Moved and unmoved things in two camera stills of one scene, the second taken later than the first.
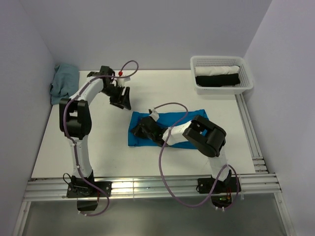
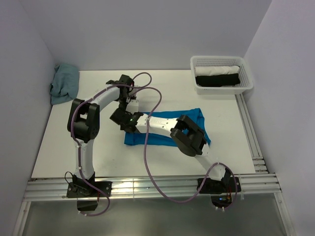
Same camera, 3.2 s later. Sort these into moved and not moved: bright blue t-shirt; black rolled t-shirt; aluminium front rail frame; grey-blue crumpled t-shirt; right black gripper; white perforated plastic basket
Moved: bright blue t-shirt; right black gripper
Not moved: aluminium front rail frame; grey-blue crumpled t-shirt; white perforated plastic basket; black rolled t-shirt
